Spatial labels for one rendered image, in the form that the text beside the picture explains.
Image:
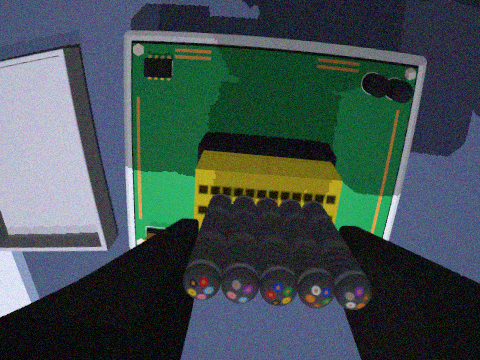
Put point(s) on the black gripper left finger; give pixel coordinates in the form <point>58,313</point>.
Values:
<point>134,308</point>

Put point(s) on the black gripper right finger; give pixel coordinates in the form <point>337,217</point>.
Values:
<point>419,310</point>

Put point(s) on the green circuit board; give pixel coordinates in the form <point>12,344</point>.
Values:
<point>262,93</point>

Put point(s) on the grey tray floor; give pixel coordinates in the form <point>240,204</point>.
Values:
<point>42,187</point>

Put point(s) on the yellow power plug with cables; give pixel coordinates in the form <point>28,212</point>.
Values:
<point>269,222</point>

